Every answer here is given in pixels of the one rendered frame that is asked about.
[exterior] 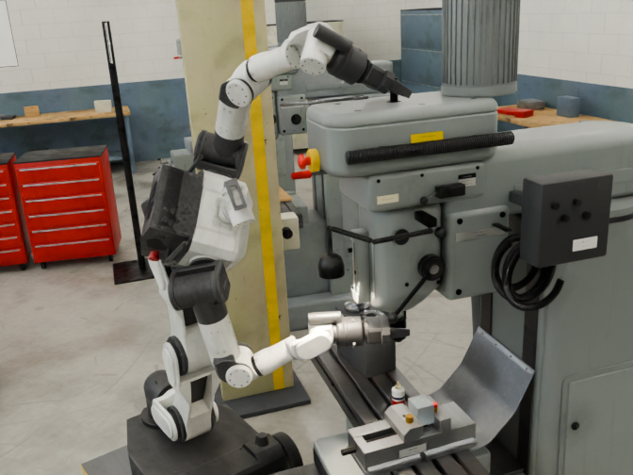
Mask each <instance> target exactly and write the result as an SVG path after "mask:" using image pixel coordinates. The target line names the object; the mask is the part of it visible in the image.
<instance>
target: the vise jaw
mask: <svg viewBox="0 0 633 475"><path fill-rule="evenodd" d="M407 414H412V413H411V411H410V410H409V409H408V408H407V407H406V406H405V405H404V404H403V403H398V404H395V405H391V406H390V407H389V408H388V409H387V410H386V411H385V412H384V419H385V420H386V421H387V422H388V424H389V425H390V426H391V427H392V429H393V430H394V431H395V432H396V433H397V435H398V436H399V437H400V439H401V440H402V441H403V442H404V443H405V442H409V441H412V440H416V439H418V438H420V436H423V425H422V424H421V423H420V422H419V420H418V419H417V418H416V417H415V416H414V415H413V414H412V415H413V416H414V422H413V423H411V424H409V423H406V421H405V416H406V415H407Z"/></svg>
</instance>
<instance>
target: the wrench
mask: <svg viewBox="0 0 633 475"><path fill-rule="evenodd" d="M363 99H368V96H363V95H354V96H350V97H341V98H332V99H322V100H314V101H304V102H295V103H285V104H280V106H281V107H284V106H301V105H311V104H320V103H329V102H338V101H347V100H363Z"/></svg>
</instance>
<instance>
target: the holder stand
mask: <svg viewBox="0 0 633 475"><path fill-rule="evenodd" d="M335 311H340V312H341V318H342V317H357V316H360V317H361V320H362V321H363V322H364V319H365V318H370V317H377V316H378V315H385V314H383V313H382V311H380V310H379V309H376V308H374V307H373V306H372V305H371V304H370V303H369V302H366V303H364V306H362V307H352V306H351V305H350V301H348V302H346V303H344V304H340V305H337V306H336V307H335ZM385 316H386V315H385ZM386 319H387V316H386ZM390 341H391V342H390V345H382V344H381V343H380V344H367V342H365V341H364V342H363V346H360V347H354V348H352V347H345V348H339V347H338V346H337V351H338V352H339V353H340V354H341V355H342V356H343V357H344V358H345V359H346V360H347V361H348V362H350V363H351V364H352V365H353V366H354V367H355V368H356V369H357V370H358V371H359V372H360V373H361V374H362V375H363V376H365V377H366V378H370V377H373V376H376V375H380V374H383V373H385V372H388V371H392V370H395V369H396V341H395V340H393V339H390Z"/></svg>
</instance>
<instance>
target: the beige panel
mask: <svg viewBox="0 0 633 475"><path fill-rule="evenodd" d="M175 1H176V9H177V17H178V25H179V33H180V42H181V49H182V58H183V66H184V74H185V82H186V90H187V105H188V114H189V121H190V130H191V138H192V146H193V155H194V148H195V144H196V140H197V137H198V135H199V133H200V132H202V130H207V132H210V133H215V125H216V119H217V114H218V108H219V89H220V86H221V84H223V83H224V82H225V81H227V80H228V79H229V78H230V77H231V76H232V75H233V73H234V71H235V69H236V68H237V67H238V66H239V65H240V64H241V63H243V62H244V61H245V60H248V59H249V58H250V57H252V56H254V55H257V54H259V53H262V52H266V51H268V33H267V21H266V8H265V0H175ZM244 140H245V141H247V142H248V143H249V147H248V151H247V155H246V159H245V163H244V167H243V171H242V173H241V175H240V177H239V179H237V180H238V181H241V182H244V183H246V185H247V188H248V190H249V193H250V195H251V198H252V202H253V206H252V213H253V215H254V217H255V221H254V222H253V223H251V225H250V232H249V238H248V245H247V252H246V254H245V256H244V257H243V258H242V259H241V260H240V261H239V262H238V263H237V264H236V265H235V267H234V268H232V269H231V270H229V271H227V272H226V273H227V276H228V279H229V282H230V285H231V287H230V292H229V298H228V300H227V302H226V303H225V304H226V307H227V310H228V313H229V317H230V320H231V323H232V326H233V329H234V331H235V337H236V340H237V342H243V343H246V344H248V345H250V346H251V348H252V353H253V354H255V353H257V352H260V351H261V350H263V349H265V348H268V347H271V346H273V345H275V344H277V343H279V342H281V341H283V340H284V339H286V338H288V337H290V331H289V317H288V305H287V293H286V280H285V268H284V244H283V231H282V219H281V207H280V194H279V182H278V169H277V156H276V144H275V132H274V120H273V107H272V94H271V84H270V85H269V86H268V87H267V88H266V89H265V90H263V91H262V92H261V93H260V94H259V95H258V96H257V97H256V98H255V99H254V100H253V101H252V105H251V110H250V114H249V119H248V123H247V128H246V132H245V137H244ZM214 402H215V403H217V404H220V405H223V404H225V403H226V404H227V405H228V406H229V407H230V408H231V409H232V410H234V411H235V412H236V413H237V414H238V415H239V416H240V417H242V418H243V419H244V418H252V417H256V416H261V415H264V414H268V413H273V412H277V411H282V410H285V409H289V408H294V407H298V406H303V405H306V404H310V403H311V400H310V398H309V396H308V394H307V393H306V391H305V389H304V387H303V386H302V384H301V382H300V380H299V378H298V376H297V374H296V373H295V371H294V370H293V368H292V361H290V362H288V363H286V364H284V365H282V366H281V367H279V368H278V369H276V370H275V371H273V372H271V373H270V374H268V375H266V376H264V375H263V376H261V377H259V378H257V379H255V380H253V381H252V382H251V383H250V384H249V385H247V386H245V387H241V388H236V387H233V386H230V385H229V384H227V383H225V382H223V381H220V383H219V387H218V389H217V391H216V393H215V399H214Z"/></svg>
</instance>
